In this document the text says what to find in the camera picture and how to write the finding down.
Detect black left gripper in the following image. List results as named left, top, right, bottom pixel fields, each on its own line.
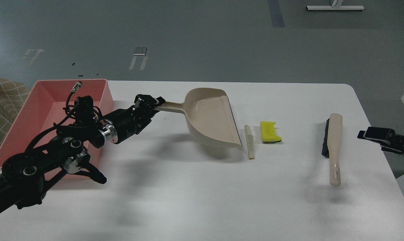
left=104, top=94, right=166, bottom=144

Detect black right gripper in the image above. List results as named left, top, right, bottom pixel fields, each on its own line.
left=357, top=127, right=404, bottom=157

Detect beige hand brush black bristles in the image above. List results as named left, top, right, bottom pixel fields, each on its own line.
left=321, top=113, right=343, bottom=187

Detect beige plastic dustpan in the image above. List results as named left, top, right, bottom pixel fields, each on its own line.
left=156, top=88, right=242, bottom=148

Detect yellow green sponge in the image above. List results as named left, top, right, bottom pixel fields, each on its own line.
left=260, top=121, right=283, bottom=143

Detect triangular toast slice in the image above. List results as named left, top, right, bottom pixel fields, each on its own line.
left=245, top=125, right=255, bottom=160

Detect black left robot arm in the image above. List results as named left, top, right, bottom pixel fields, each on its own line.
left=0, top=81, right=166, bottom=213

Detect pink plastic bin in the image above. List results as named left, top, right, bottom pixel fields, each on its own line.
left=0, top=79, right=114, bottom=169

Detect white stand base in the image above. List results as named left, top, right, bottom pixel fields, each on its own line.
left=306, top=6, right=365, bottom=11

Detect beige checkered cloth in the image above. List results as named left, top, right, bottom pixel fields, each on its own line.
left=0, top=78, right=30, bottom=146

